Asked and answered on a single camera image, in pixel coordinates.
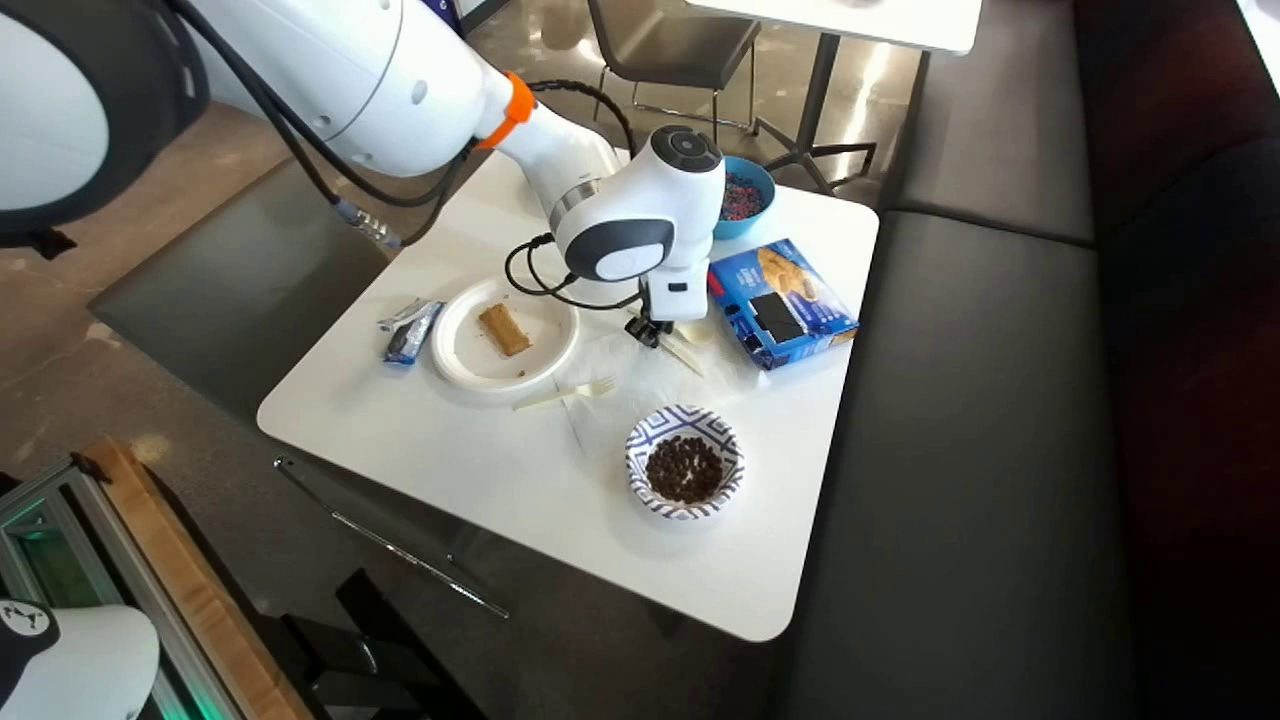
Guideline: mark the dark upholstered bench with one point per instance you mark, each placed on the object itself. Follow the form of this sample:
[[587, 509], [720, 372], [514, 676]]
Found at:
[[1001, 400]]

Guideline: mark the white black rounded device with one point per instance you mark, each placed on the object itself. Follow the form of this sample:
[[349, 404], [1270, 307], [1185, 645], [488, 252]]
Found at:
[[83, 665]]

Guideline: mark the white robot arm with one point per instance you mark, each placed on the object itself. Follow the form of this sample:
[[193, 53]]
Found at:
[[373, 66]]

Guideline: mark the teal mug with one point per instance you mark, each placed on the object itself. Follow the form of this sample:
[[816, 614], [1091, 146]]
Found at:
[[744, 203]]

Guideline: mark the patterned bowl with dark food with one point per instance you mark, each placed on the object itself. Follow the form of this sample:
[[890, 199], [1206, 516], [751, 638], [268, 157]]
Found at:
[[687, 466]]

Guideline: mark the white plastic fork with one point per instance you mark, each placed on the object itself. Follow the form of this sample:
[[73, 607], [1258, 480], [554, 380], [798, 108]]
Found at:
[[564, 398]]

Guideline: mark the black metal chair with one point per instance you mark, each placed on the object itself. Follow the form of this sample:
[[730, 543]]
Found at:
[[664, 43]]

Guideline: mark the thin metal rod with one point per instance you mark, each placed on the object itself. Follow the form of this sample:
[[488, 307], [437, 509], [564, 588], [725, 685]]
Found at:
[[384, 543]]

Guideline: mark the blue cardboard box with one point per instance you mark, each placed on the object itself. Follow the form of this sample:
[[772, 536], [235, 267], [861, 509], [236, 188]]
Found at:
[[782, 307]]

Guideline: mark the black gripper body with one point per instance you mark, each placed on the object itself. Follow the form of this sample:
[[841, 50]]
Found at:
[[650, 325]]

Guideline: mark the wooden desk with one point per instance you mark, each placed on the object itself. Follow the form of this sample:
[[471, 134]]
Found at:
[[184, 585]]

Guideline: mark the silver blue foil wrapper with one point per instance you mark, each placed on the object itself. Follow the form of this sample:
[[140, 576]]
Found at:
[[404, 335]]

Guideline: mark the white side table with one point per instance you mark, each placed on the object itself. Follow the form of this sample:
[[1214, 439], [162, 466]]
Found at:
[[867, 19]]

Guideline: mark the white round plate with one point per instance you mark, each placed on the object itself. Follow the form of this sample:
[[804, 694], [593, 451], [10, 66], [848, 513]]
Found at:
[[464, 358]]

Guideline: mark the white plastic knife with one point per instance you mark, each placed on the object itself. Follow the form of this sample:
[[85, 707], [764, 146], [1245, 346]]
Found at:
[[687, 353], [692, 343]]

